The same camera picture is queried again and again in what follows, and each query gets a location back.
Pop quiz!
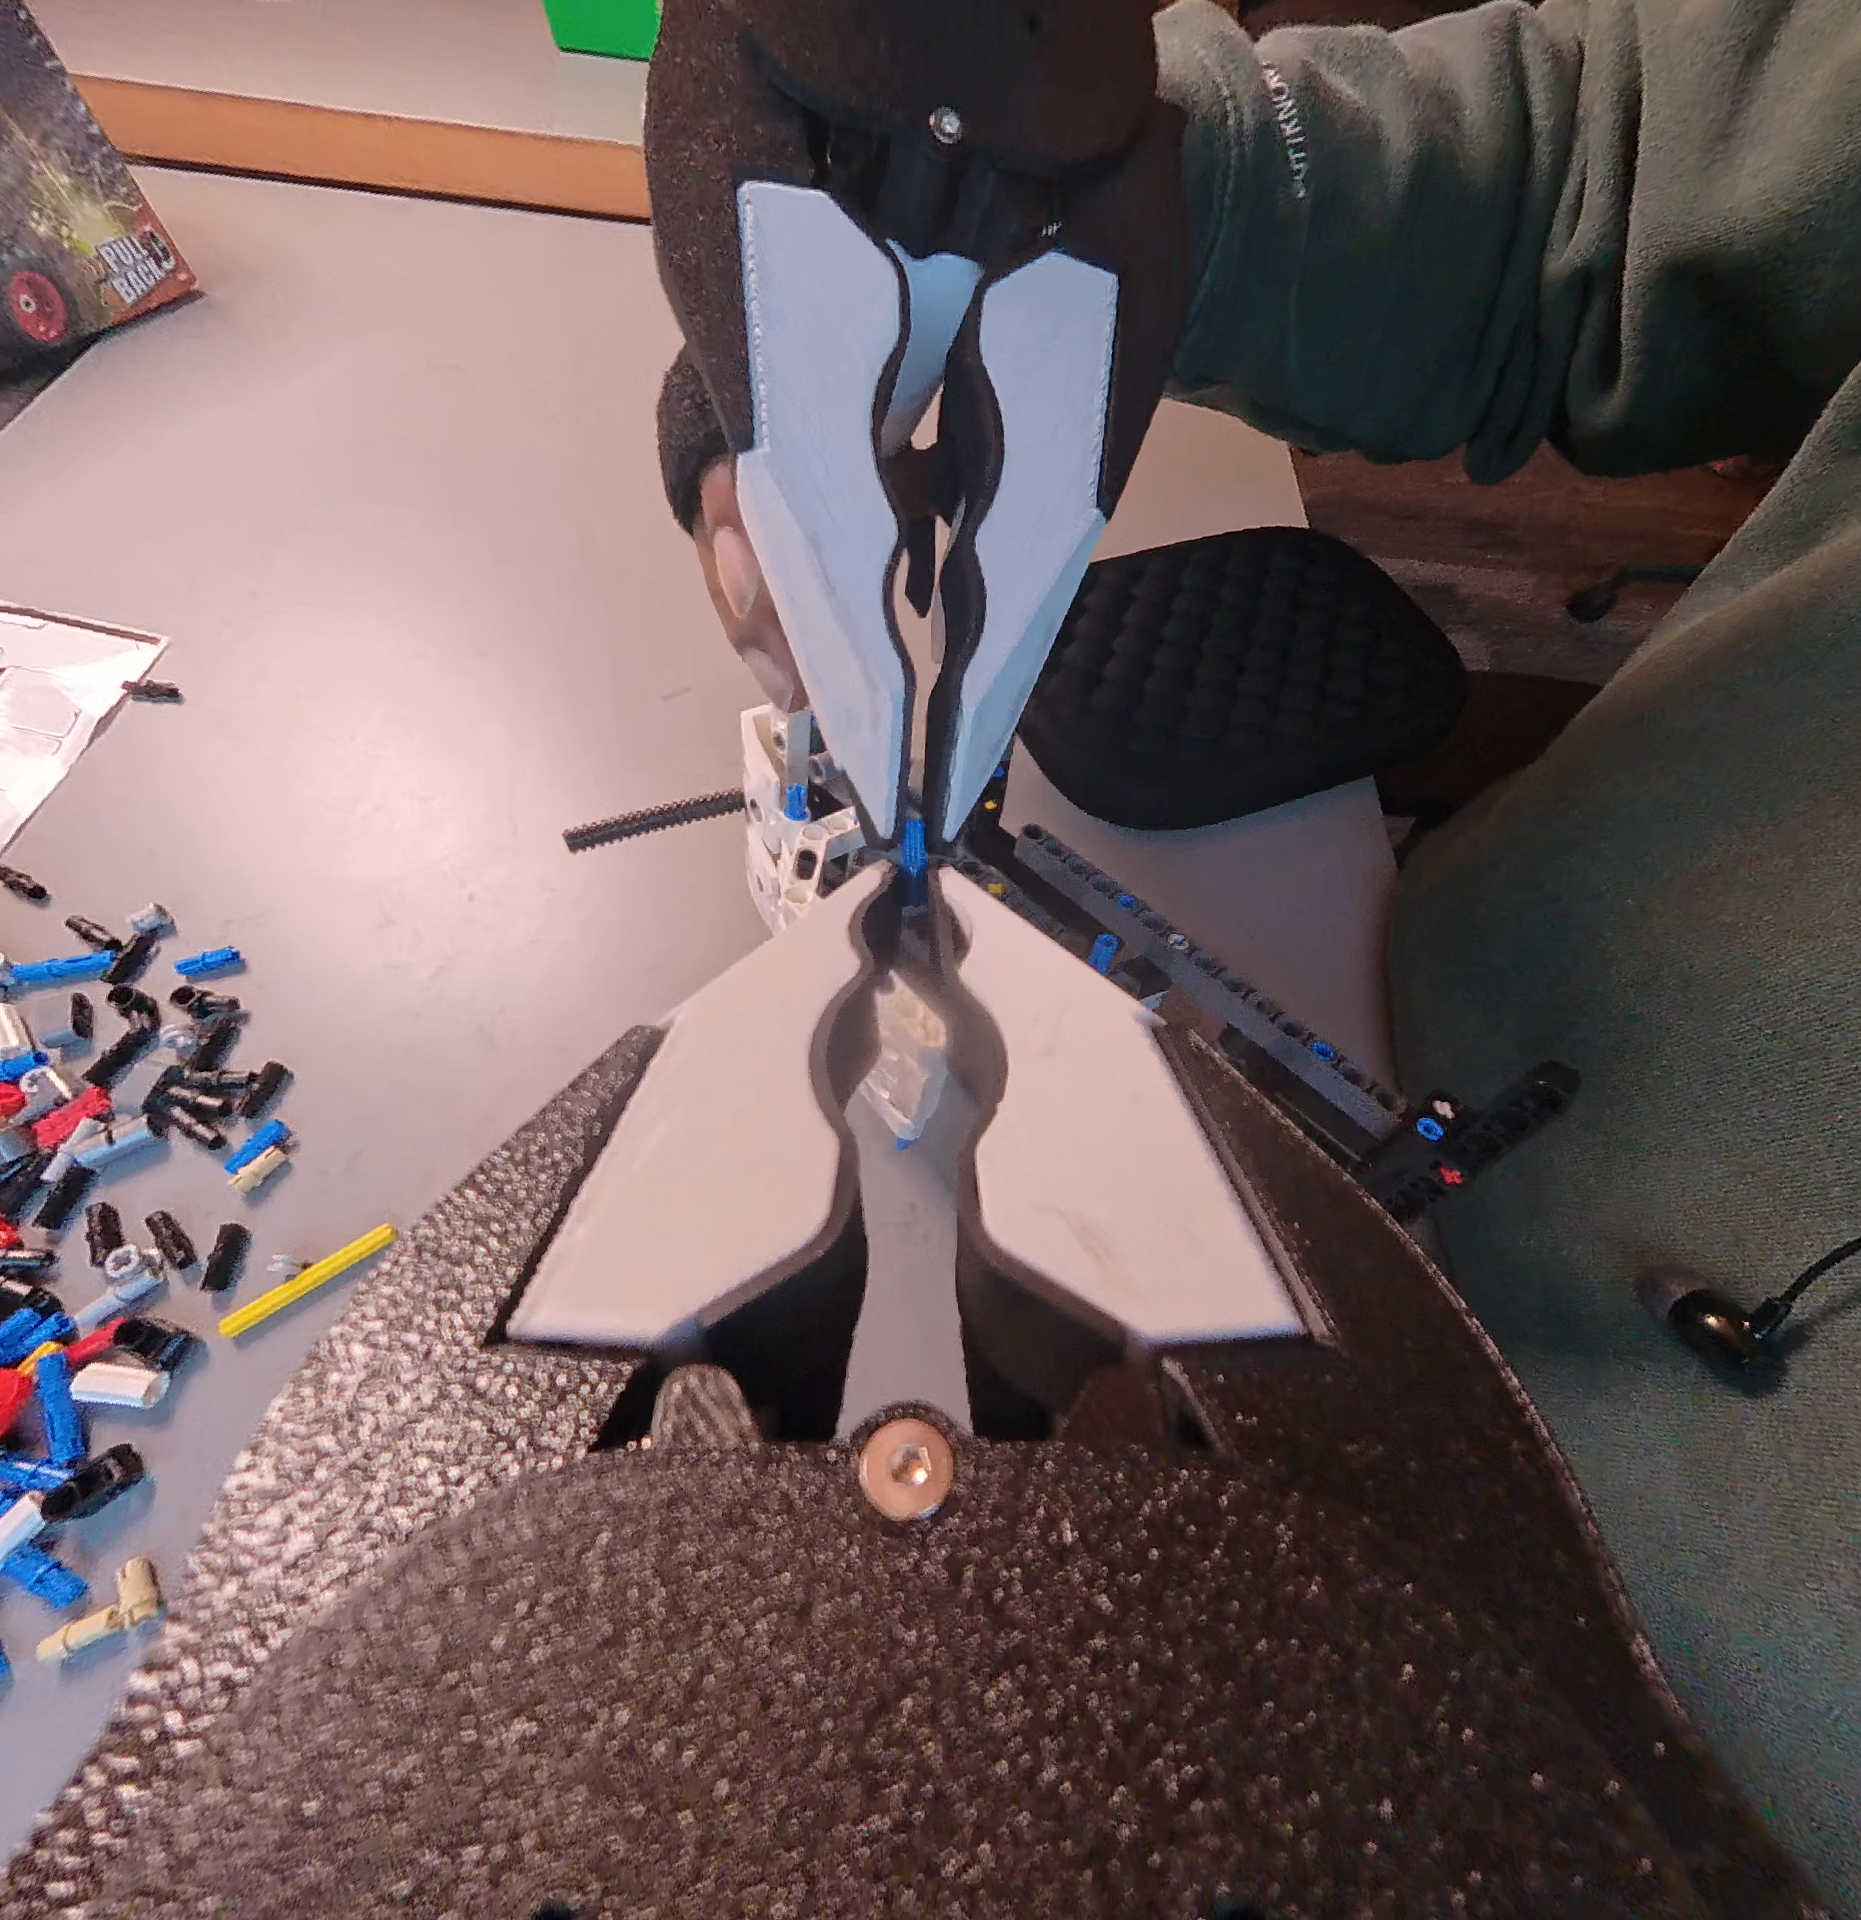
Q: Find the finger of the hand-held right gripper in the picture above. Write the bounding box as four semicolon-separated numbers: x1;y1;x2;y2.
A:
917;244;1124;844
733;179;924;842

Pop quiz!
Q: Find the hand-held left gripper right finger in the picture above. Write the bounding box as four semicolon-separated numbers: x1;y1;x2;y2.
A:
933;866;1309;1364

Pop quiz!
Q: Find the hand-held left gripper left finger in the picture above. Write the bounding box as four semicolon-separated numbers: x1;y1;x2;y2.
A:
503;866;894;1348

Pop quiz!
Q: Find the brick truck chassis model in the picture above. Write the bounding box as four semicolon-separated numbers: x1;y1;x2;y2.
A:
564;700;1585;1224

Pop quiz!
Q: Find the person's right forearm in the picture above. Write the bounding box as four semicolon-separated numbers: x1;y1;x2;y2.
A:
1155;0;1861;484

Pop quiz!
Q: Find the grey desk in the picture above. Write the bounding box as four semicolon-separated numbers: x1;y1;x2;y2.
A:
0;156;1403;1899

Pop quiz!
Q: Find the person's right hand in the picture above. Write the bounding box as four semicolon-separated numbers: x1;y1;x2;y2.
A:
656;355;803;709

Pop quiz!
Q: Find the green bin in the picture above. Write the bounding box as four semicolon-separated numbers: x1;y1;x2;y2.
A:
543;0;665;62

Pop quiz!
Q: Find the yellow axle rod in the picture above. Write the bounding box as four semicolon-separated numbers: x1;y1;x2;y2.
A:
217;1220;399;1340

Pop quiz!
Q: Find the wood edged table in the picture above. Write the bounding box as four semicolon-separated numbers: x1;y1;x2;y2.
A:
22;0;662;227

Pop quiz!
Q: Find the pile of small brick parts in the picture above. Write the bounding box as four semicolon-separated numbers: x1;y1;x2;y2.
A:
0;899;295;1690

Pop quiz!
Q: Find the person's green sweatshirt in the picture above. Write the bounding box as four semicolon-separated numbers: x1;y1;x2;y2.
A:
1388;322;1861;1920

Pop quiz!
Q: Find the tan angled connector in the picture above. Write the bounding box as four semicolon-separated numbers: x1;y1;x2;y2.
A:
38;1556;165;1658

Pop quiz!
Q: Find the white sticker sheet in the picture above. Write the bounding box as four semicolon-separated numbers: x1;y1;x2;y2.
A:
0;594;170;876

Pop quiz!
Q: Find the toy truck set box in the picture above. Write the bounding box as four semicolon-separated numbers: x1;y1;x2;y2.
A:
0;0;202;395

